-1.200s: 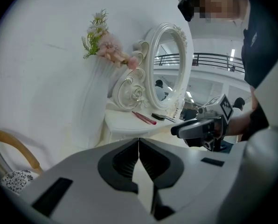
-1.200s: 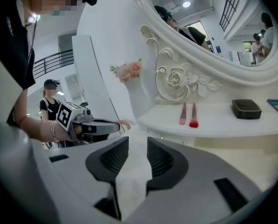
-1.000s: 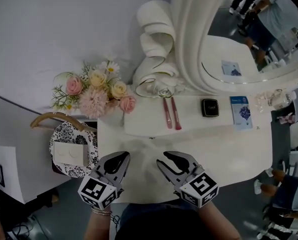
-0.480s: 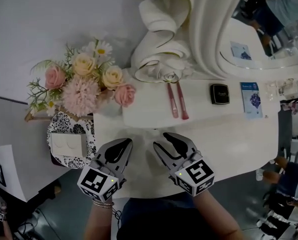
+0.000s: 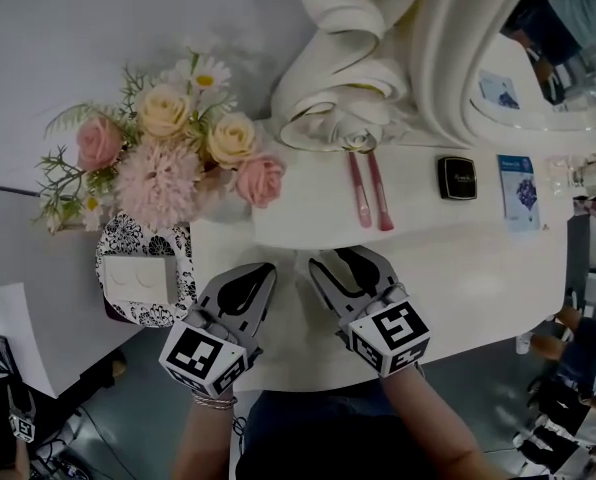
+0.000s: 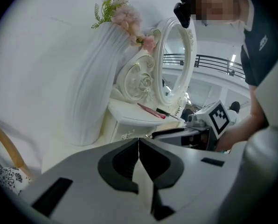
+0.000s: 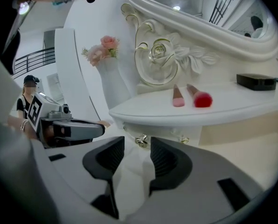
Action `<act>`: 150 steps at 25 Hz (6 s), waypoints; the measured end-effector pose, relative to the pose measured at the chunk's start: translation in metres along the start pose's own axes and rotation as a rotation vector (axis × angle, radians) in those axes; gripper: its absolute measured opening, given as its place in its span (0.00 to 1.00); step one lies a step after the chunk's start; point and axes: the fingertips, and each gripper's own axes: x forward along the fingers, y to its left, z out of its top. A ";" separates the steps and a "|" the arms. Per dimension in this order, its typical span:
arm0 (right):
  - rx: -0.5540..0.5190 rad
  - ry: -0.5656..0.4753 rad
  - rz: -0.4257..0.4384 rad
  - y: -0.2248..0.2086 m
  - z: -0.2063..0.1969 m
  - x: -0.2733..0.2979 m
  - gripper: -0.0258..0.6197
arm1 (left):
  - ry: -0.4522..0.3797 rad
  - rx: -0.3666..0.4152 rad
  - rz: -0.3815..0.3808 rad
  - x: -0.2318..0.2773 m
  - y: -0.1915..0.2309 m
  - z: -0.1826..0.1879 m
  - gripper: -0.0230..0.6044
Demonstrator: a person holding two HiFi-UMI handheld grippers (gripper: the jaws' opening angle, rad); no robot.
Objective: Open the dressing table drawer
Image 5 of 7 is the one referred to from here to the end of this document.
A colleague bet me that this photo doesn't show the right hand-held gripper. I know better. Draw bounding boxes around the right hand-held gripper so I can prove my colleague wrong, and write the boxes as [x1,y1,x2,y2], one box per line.
[308,246,432,379]

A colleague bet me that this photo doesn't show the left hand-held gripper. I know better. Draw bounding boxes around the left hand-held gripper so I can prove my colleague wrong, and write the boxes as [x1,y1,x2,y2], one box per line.
[158,262,278,399]

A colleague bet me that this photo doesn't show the white dressing table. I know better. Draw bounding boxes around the white dressing table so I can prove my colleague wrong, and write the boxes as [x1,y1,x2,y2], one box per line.
[187,0,596,394]

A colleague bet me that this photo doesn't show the person's left forearm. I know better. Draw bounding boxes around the person's left forearm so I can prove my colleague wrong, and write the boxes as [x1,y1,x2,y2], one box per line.
[170,392,244,480]

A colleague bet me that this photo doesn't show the person's right forearm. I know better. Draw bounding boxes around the person's right forearm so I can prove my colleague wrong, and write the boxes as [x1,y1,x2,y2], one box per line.
[377,365,479,480]

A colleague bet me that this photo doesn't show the flat white box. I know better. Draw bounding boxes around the flat white box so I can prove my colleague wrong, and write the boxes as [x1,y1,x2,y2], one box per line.
[101,255,177,303]

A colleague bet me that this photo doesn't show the person's blue jeans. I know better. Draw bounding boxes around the person's blue jeans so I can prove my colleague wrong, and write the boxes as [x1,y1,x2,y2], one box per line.
[249,385,397,419]

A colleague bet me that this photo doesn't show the pink flower bouquet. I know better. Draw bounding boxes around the pink flower bouquet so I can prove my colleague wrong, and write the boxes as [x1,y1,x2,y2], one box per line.
[32,50,288,235]

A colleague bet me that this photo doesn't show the black compact case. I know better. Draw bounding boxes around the black compact case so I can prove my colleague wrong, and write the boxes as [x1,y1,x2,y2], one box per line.
[436,155,479,202]

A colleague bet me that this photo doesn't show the person's black shirt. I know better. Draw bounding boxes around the person's black shirt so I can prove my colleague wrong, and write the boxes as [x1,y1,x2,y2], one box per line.
[235,407,479,480]

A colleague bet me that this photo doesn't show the oval white framed mirror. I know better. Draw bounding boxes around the oval white framed mirror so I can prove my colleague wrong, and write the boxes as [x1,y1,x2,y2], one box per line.
[410,0,596,157]

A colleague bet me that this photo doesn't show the pink checkered cloth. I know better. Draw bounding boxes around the pink checkered cloth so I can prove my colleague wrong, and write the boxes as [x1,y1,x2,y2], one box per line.
[572,193,596,221]

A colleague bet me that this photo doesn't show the clear glass bottle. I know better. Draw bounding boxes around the clear glass bottle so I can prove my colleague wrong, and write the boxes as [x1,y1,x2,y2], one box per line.
[547,152,596,200]

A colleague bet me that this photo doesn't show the beaded wrist bracelet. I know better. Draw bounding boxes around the beaded wrist bracelet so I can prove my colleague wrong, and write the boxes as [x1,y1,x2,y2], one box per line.
[191,390,239,412]

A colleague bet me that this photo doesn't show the black floor cable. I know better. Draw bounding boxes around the black floor cable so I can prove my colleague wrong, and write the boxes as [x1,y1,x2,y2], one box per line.
[27,406,179,480]

